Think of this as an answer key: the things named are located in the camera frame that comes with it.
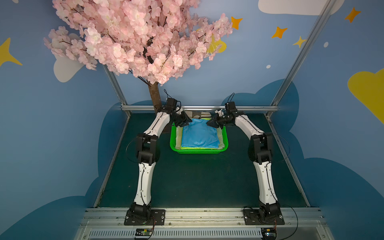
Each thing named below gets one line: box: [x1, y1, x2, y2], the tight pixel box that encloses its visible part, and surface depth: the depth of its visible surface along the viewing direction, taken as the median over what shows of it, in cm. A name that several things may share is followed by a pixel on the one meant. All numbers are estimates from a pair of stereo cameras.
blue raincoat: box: [181, 118, 220, 148], surface depth 95 cm
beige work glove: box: [184, 110, 212, 119], surface depth 125 cm
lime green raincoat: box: [180, 117, 220, 150], surface depth 92 cm
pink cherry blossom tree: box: [44, 0, 233, 113], surface depth 54 cm
